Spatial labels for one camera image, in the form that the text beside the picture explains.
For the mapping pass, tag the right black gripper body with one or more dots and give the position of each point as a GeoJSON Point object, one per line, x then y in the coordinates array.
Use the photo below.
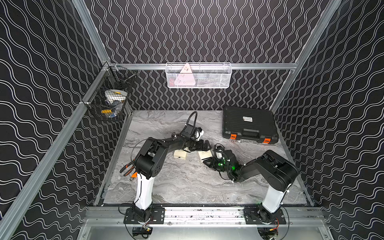
{"type": "Point", "coordinates": [218, 165]}

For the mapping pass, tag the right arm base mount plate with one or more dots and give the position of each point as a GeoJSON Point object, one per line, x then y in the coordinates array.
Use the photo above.
{"type": "Point", "coordinates": [264, 216]}

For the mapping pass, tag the pink triangular card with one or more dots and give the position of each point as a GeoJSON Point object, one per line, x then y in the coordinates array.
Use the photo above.
{"type": "Point", "coordinates": [185, 78]}

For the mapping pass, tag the orange handled adjustable wrench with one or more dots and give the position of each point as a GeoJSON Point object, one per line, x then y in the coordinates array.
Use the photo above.
{"type": "Point", "coordinates": [134, 176]}

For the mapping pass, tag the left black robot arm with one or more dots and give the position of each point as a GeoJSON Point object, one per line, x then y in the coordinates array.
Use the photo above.
{"type": "Point", "coordinates": [150, 160]}

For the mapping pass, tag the cream drawer jewelry box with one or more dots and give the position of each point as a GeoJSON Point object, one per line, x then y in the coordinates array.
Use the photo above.
{"type": "Point", "coordinates": [180, 154]}

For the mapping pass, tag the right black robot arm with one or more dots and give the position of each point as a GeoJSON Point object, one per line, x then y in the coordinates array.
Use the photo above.
{"type": "Point", "coordinates": [279, 173]}

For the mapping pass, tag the black plastic tool case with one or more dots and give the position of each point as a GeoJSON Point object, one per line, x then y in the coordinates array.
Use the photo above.
{"type": "Point", "coordinates": [249, 124]}

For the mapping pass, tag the white wire wall basket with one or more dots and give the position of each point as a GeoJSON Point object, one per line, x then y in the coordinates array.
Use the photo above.
{"type": "Point", "coordinates": [207, 75]}

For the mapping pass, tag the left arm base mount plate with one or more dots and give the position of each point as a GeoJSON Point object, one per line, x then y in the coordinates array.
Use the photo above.
{"type": "Point", "coordinates": [144, 216]}

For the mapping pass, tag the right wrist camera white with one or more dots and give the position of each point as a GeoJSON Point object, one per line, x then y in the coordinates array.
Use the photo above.
{"type": "Point", "coordinates": [218, 154]}

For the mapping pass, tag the black wire corner basket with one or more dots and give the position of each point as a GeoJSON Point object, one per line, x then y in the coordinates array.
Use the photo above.
{"type": "Point", "coordinates": [110, 101]}

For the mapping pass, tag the orange black pliers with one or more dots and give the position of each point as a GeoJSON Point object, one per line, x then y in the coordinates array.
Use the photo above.
{"type": "Point", "coordinates": [127, 169]}

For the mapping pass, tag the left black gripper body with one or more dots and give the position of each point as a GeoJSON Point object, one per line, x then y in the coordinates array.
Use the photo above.
{"type": "Point", "coordinates": [197, 145]}

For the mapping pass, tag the aluminium front rail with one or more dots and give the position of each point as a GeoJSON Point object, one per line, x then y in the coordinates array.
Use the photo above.
{"type": "Point", "coordinates": [204, 217]}

